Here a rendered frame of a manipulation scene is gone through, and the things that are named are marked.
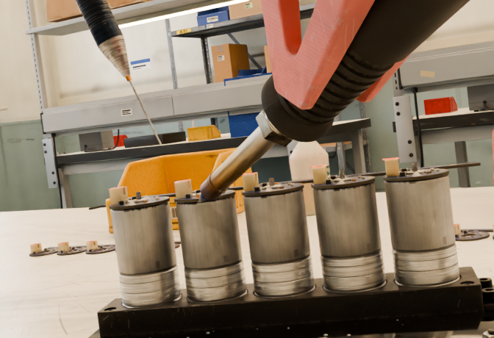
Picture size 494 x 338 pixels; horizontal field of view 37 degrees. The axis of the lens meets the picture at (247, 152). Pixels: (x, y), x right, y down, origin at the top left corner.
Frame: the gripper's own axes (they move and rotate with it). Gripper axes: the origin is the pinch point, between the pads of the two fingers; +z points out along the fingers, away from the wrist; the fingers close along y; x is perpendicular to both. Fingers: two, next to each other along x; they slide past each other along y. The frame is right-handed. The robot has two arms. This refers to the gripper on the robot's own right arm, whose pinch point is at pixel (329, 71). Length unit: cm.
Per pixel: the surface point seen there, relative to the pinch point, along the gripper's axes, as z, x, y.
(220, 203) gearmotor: 7.8, -5.0, -0.8
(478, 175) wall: 186, -218, -358
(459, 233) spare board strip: 15.6, -7.6, -21.7
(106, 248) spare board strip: 27.4, -27.9, -8.2
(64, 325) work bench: 18.3, -11.5, 2.3
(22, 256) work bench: 30.3, -32.9, -3.3
